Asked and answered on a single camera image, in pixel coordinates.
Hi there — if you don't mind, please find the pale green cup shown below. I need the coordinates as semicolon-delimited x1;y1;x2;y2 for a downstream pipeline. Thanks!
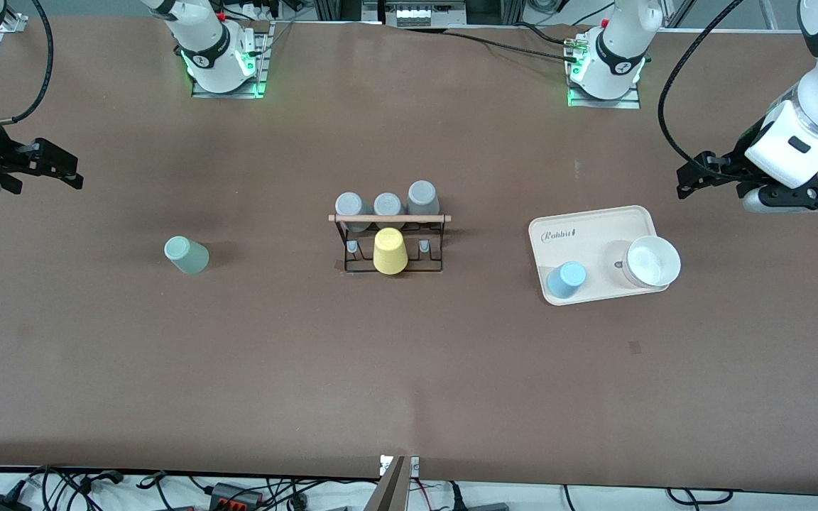
164;236;210;275

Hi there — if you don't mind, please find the light blue cup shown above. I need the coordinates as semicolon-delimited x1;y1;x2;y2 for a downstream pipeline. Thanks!
546;261;588;300

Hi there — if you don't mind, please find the white bowl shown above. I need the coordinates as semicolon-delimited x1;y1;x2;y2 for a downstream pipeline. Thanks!
604;236;682;290

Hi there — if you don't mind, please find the cream plastic tray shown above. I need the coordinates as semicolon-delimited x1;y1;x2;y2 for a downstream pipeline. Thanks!
528;205;671;307

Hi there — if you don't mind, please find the grey cup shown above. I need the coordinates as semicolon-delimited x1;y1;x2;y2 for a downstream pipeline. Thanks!
406;180;441;231
373;192;405;229
334;192;373;233

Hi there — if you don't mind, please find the yellow cup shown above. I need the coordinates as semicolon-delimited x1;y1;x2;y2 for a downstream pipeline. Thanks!
373;227;409;275

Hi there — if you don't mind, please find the grey equipment box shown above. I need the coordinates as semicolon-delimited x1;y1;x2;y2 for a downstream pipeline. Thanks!
384;0;468;28

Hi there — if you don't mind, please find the black orange connector block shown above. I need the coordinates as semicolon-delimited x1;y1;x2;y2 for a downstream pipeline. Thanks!
209;483;266;509

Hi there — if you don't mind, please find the white marker plate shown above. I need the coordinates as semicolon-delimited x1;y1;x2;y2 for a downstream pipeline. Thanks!
380;455;420;477

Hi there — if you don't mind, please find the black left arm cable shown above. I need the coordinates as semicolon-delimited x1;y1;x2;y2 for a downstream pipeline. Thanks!
657;0;746;165

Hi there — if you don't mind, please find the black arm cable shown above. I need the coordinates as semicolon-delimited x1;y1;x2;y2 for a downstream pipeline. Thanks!
657;0;746;165
0;0;55;128

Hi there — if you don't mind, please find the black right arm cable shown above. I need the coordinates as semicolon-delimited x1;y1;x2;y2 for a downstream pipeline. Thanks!
0;0;55;128

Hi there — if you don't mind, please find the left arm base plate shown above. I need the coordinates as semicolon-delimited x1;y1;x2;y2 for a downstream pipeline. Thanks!
568;84;642;109

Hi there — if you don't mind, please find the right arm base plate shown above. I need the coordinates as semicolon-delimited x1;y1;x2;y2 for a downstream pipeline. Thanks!
191;21;271;99

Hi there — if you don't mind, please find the black braided cable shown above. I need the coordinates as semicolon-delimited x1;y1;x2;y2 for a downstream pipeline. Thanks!
381;20;587;61

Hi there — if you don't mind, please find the black wire cup rack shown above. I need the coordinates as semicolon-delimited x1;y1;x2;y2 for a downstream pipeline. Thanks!
328;213;452;278

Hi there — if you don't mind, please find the grey stand post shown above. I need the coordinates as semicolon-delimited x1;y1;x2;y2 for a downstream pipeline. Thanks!
365;456;410;511

